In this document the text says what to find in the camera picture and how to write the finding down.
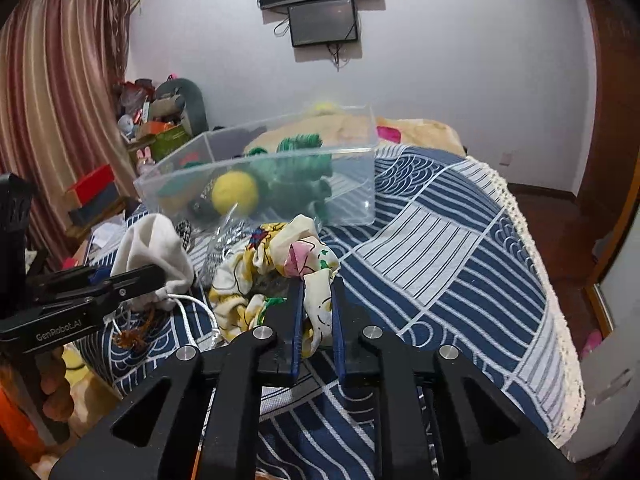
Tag white cloth pouch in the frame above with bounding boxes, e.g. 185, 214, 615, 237
111, 214, 194, 312

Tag yellow ball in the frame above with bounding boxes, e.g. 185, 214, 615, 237
210, 171, 259, 216

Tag yellow floral cloth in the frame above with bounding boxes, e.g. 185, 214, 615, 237
208, 214, 340, 359

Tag green knitted item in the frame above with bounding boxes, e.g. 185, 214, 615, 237
244, 134, 333, 222

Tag black chain-pattern hat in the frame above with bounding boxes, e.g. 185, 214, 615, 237
157, 179, 219, 223

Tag bagged grey knit item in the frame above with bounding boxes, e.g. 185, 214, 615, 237
190, 204, 258, 288

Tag red box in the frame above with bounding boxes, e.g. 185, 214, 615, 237
63, 165, 115, 209

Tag pink rabbit toy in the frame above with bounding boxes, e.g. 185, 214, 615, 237
136, 146, 155, 176

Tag blue white patterned tablecloth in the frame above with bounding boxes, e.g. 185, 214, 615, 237
79, 144, 586, 480

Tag pink plush slipper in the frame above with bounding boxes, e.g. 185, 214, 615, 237
579, 330, 603, 360

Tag green storage box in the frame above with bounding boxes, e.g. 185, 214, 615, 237
127, 126, 192, 164

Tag striped brown curtain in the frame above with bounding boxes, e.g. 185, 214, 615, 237
1, 0, 136, 266

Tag clear plastic storage bin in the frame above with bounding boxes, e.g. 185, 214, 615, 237
134, 105, 378, 229

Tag beige plush blanket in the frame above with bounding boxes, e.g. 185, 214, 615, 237
244, 113, 466, 157

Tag yellow fuzzy headband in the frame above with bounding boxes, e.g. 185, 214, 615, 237
312, 102, 341, 115

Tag small wall monitor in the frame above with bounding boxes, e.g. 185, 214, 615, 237
288, 0, 359, 48

